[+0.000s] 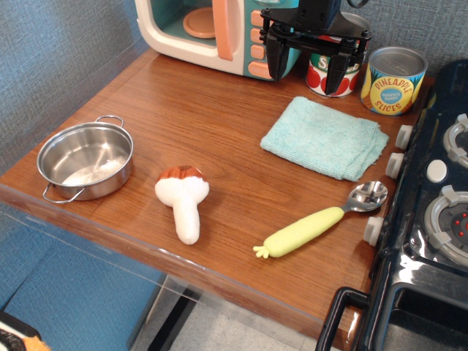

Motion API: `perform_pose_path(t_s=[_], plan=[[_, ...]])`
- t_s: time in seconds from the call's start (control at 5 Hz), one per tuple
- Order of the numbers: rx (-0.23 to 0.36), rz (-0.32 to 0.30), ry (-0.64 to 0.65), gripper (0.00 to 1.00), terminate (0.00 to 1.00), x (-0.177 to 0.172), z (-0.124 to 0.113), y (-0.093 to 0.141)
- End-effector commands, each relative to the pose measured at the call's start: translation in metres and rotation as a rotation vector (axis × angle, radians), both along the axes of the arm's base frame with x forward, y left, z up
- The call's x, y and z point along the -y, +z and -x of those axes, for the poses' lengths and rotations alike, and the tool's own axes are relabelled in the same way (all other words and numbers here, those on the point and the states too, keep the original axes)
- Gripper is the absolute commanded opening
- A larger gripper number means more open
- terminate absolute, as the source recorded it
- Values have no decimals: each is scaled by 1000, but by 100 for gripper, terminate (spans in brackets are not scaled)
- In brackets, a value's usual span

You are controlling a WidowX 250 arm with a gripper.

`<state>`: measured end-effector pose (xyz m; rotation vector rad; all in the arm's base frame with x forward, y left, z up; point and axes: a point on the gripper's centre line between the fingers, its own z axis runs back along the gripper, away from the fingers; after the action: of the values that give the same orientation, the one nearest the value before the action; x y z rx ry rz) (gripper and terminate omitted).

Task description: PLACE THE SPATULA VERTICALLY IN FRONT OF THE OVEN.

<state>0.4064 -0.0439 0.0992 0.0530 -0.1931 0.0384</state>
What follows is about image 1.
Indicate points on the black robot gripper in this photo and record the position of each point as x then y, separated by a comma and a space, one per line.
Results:
315, 26

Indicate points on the spoon with yellow handle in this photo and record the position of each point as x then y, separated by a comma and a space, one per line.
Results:
363, 198

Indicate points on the toy microwave oven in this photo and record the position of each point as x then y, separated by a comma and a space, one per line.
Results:
222, 35

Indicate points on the light blue folded cloth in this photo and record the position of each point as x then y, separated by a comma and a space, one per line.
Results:
324, 140

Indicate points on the pineapple slices can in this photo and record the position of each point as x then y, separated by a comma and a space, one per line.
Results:
393, 79

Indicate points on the grey stove knob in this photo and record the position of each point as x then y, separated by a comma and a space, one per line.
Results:
372, 230
394, 165
403, 137

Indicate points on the plush mushroom toy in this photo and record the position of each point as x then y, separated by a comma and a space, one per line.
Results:
183, 188

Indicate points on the stainless steel pot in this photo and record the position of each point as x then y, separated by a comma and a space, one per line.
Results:
86, 161

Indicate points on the black toy stove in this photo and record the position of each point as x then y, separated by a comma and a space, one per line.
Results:
418, 294

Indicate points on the orange plush object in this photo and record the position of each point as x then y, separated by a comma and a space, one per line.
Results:
13, 340

